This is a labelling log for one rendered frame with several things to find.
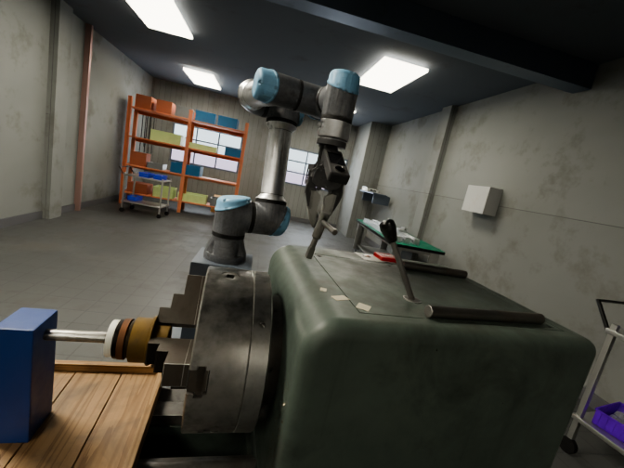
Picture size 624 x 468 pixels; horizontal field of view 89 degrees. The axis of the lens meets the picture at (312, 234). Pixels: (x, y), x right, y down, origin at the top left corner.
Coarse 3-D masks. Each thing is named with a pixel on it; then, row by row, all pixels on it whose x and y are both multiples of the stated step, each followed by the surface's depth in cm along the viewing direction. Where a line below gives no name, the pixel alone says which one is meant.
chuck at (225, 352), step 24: (216, 288) 57; (240, 288) 59; (216, 312) 54; (240, 312) 55; (216, 336) 52; (240, 336) 53; (192, 360) 50; (216, 360) 51; (240, 360) 52; (216, 384) 51; (240, 384) 52; (192, 408) 51; (216, 408) 52; (192, 432) 55; (216, 432) 57
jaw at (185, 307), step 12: (192, 276) 68; (204, 276) 69; (192, 288) 67; (180, 300) 66; (192, 300) 66; (168, 312) 64; (180, 312) 65; (192, 312) 65; (168, 324) 65; (180, 324) 64; (192, 324) 64
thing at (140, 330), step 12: (120, 324) 59; (132, 324) 60; (144, 324) 60; (156, 324) 63; (120, 336) 58; (132, 336) 58; (144, 336) 59; (156, 336) 60; (168, 336) 66; (120, 348) 58; (132, 348) 58; (144, 348) 58; (132, 360) 59; (144, 360) 59
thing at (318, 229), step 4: (320, 212) 74; (320, 216) 73; (324, 216) 73; (328, 216) 73; (320, 220) 73; (316, 224) 74; (320, 224) 73; (316, 228) 74; (320, 228) 73; (316, 232) 74; (320, 232) 74; (312, 236) 74; (316, 236) 74; (320, 236) 74; (312, 240) 74; (316, 240) 74; (312, 244) 74; (316, 244) 75; (308, 248) 75; (312, 248) 75; (308, 252) 75; (312, 252) 75; (308, 256) 75
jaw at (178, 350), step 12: (156, 348) 57; (168, 348) 56; (180, 348) 57; (156, 360) 55; (168, 360) 52; (180, 360) 52; (168, 372) 51; (180, 372) 51; (192, 372) 50; (204, 372) 51; (168, 384) 51; (180, 384) 52; (192, 384) 51; (204, 384) 51
